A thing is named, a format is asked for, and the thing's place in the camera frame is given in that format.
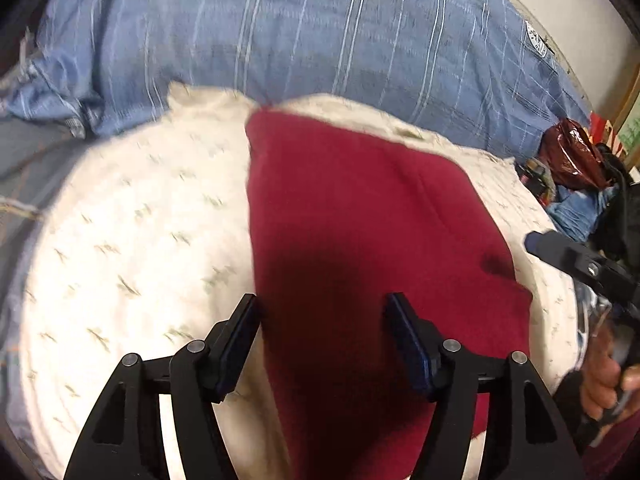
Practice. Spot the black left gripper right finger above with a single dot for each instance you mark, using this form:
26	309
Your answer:
525	438

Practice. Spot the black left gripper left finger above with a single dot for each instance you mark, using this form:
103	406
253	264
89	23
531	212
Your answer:
123	438

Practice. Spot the magenta right sleeve forearm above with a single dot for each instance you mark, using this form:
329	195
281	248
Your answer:
617	456

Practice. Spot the dark red fleece garment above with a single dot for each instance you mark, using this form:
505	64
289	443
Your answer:
338	220

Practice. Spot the blue plaid quilt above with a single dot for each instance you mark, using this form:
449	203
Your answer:
474	71

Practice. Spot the dark red plastic bag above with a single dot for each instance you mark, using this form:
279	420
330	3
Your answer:
573	160

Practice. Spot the colourful clutter beside bed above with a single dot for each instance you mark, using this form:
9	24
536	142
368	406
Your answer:
573	213

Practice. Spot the person's right hand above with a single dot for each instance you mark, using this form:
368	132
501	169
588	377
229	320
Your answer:
601	375

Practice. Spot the cream leaf print pillow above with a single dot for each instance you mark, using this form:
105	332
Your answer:
147	247

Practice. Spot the grey striped bed sheet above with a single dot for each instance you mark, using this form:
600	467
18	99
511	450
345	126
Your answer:
36	157

